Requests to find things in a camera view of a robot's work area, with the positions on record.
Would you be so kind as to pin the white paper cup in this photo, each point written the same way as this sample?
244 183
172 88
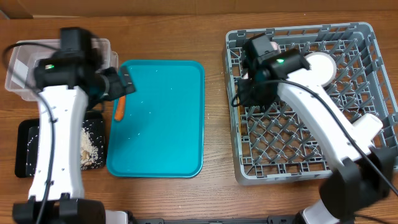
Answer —
367 126

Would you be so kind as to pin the wooden chopstick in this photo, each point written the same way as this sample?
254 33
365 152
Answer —
239 119

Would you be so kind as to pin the black tray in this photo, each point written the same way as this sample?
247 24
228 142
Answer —
21 150

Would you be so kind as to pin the large pink plate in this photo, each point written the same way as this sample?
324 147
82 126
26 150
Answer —
275 46

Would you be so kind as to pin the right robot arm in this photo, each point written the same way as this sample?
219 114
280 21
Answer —
361 173

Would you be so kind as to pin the teal serving tray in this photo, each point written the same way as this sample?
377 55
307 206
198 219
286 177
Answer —
162 132

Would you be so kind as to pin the grey dish rack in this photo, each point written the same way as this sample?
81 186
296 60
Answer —
274 146

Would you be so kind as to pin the white bowl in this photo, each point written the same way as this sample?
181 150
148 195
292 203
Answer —
322 68

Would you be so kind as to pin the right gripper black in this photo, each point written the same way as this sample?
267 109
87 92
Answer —
250 99

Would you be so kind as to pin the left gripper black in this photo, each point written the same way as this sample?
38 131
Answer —
119 88

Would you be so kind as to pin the pile of rice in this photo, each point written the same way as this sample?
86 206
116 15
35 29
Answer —
92 140

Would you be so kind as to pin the pile of peanuts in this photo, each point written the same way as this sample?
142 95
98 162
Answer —
85 158

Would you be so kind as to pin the clear plastic bin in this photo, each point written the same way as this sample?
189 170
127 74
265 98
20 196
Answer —
25 58

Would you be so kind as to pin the orange carrot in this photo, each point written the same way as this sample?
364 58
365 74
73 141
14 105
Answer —
120 109

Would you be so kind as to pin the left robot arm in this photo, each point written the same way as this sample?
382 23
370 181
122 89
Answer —
68 84

